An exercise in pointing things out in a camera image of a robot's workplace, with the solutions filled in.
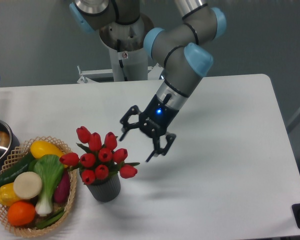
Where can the yellow squash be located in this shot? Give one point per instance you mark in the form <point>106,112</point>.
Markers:
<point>40,148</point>

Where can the red tulip bouquet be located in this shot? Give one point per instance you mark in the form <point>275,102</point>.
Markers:
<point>101,161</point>

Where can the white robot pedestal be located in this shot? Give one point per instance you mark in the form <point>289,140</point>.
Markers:
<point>129,60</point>

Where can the green bok choy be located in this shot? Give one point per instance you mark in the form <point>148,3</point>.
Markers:
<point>50,170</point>

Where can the orange fruit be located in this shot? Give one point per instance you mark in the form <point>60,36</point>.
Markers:
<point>21,213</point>

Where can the woven wicker basket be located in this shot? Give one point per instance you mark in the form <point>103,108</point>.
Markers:
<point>30,231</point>

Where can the dark green cucumber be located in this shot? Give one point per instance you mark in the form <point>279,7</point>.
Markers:
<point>15,170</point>

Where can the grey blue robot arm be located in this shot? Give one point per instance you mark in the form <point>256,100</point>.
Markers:
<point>178,51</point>

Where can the yellow bell pepper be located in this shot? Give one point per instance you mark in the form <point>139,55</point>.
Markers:
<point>7,195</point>

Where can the green bean pods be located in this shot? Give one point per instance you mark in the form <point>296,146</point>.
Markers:
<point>52,219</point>

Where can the purple sweet potato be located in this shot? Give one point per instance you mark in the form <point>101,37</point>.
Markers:
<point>63,189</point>

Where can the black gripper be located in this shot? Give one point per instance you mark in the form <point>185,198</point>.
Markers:
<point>153,122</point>

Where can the dark grey ribbed vase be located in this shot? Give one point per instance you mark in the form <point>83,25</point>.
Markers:
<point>107,190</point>

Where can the beige round disc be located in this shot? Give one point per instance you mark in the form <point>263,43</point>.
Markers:
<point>27,185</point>

